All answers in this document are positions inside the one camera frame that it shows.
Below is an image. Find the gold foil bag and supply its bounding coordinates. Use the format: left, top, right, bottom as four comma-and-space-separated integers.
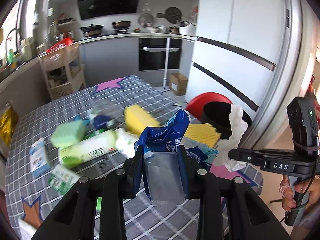
0, 102, 18, 147

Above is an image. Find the white refrigerator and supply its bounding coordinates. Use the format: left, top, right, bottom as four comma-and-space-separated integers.
184, 0, 304, 131

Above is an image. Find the black trash bin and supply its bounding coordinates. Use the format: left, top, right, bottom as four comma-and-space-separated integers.
201, 101, 253, 140

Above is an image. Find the white stick mop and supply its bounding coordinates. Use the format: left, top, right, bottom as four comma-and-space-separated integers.
142, 37, 180, 91

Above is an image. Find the green sponge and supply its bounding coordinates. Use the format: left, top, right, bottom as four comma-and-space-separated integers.
50, 120, 86, 148

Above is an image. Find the beige storage trolley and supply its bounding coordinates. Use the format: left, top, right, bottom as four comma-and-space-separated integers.
40, 42, 87, 100

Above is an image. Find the black built-in oven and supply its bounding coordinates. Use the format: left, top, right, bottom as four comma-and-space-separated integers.
139, 37, 182, 71

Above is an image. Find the small white blue box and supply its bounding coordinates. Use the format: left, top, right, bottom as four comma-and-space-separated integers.
29, 138, 50, 178

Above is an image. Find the blue plastic bag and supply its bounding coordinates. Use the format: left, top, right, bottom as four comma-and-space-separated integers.
135, 109, 220, 206

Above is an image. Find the cardboard box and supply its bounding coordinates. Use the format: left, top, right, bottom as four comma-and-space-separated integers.
169, 73, 188, 96

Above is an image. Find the black wok on stove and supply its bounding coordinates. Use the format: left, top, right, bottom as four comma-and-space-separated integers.
80, 24, 104, 38

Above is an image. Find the brown pot on stove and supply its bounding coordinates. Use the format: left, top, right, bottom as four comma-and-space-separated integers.
112, 20, 131, 34

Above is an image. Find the red basket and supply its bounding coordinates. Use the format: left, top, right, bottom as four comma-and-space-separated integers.
46, 37, 73, 53

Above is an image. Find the light green wipes pack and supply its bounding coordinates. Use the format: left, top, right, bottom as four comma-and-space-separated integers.
58, 130, 117, 168

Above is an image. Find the white tissue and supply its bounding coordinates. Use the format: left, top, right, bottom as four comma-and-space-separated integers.
213, 105, 248, 172

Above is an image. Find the person right hand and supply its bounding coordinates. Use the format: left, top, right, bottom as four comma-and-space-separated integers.
279, 174, 320, 212

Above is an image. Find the yellow sponge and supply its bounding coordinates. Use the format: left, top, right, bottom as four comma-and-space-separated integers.
124, 105, 161, 135

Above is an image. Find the yellow mesh scrubber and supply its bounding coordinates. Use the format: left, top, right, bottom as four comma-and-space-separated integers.
184, 124, 221, 148

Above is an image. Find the grey checked tablecloth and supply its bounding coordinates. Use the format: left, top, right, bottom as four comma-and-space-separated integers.
4, 74, 263, 240

